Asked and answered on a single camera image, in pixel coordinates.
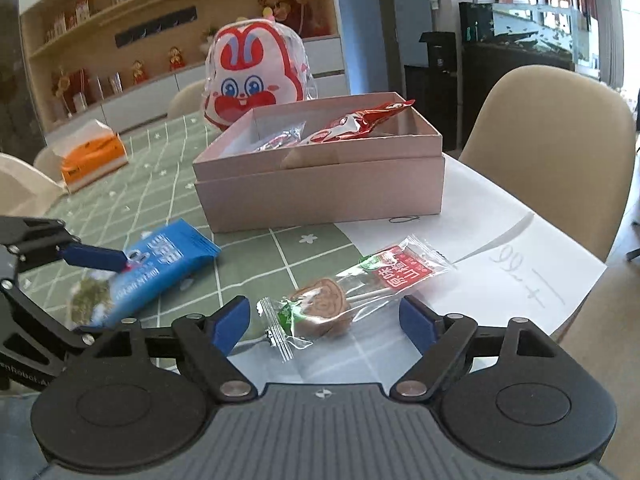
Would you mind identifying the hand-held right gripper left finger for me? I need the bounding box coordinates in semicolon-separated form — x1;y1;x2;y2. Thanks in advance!
90;295;257;402

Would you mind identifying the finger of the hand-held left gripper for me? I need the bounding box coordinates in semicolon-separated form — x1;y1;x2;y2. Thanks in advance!
0;216;129;281
0;280;138;366

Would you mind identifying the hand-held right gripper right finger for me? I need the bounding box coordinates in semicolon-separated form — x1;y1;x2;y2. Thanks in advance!
389;294;558;403

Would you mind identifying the blue snack packet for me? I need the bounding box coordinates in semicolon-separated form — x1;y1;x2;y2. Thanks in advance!
67;219;222;331

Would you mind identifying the clear round cookie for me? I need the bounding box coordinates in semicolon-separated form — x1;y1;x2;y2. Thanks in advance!
256;234;457;363

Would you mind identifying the pink cardboard box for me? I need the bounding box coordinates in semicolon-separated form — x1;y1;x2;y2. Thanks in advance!
192;91;447;234

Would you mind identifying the silver grey snack packet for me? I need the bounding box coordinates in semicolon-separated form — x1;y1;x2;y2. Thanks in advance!
252;121;307;153

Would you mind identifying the red white snack packet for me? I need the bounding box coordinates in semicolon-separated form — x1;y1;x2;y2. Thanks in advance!
299;99;417;146

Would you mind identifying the green checkered tablecloth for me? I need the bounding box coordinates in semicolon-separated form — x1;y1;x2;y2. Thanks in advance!
0;111;366;361

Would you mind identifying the orange tissue box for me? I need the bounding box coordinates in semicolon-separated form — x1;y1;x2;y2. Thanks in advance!
59;119;129;195

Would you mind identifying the white chair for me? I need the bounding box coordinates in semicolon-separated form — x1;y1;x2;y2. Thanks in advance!
0;152;63;218

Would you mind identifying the beige chair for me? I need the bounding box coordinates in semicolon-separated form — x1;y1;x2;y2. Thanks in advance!
32;147;63;181
166;79;208;120
457;65;638;261

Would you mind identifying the white paper sheet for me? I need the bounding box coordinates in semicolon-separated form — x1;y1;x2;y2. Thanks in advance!
235;152;609;391

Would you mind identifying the gold red trophy ornament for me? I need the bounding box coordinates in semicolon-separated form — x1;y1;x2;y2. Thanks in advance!
50;65;91;113

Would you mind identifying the tall black floor appliance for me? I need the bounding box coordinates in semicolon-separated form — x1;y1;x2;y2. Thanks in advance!
404;31;458;156

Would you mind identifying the rabbit face plush bag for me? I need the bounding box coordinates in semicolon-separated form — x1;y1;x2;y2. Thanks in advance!
201;16;313;133

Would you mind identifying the white vase with plant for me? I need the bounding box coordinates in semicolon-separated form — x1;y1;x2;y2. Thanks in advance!
199;25;221;53

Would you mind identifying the row of red gift boxes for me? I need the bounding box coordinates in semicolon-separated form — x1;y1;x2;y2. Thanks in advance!
45;0;156;43

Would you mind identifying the black framed fish tank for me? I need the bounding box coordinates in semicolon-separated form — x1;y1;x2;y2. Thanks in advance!
459;0;601;156

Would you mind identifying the brown plush toy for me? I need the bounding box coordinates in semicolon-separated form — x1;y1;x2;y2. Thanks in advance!
272;0;326;38

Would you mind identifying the wooden wall shelf unit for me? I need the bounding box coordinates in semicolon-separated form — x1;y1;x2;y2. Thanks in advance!
20;0;346;131

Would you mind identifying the black wall rail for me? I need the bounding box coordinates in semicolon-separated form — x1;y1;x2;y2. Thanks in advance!
114;5;197;48

